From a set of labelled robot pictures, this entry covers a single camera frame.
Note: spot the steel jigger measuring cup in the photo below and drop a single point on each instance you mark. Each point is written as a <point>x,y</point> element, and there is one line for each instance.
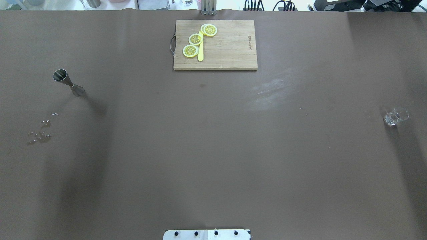
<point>62,76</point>

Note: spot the clear glass shaker cup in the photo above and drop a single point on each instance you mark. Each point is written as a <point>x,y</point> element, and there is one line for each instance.
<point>398,114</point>

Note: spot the small steel cup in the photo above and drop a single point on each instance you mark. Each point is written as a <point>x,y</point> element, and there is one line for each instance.
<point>93,4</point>

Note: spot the wooden cutting board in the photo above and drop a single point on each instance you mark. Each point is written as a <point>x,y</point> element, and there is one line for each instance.
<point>232,48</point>

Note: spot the middle lemon slice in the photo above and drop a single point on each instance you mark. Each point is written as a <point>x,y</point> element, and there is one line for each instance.
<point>196,39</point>

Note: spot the far lemon slice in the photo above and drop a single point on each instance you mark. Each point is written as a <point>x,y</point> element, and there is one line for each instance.
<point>209,30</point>

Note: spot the steel tray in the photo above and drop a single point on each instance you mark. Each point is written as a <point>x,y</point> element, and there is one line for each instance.
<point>153,5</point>

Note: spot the lemon slice near handle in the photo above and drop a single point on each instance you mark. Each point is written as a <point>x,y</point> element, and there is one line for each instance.
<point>190,51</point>

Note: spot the aluminium frame post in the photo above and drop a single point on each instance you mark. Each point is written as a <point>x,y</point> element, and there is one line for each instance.
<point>208,7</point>

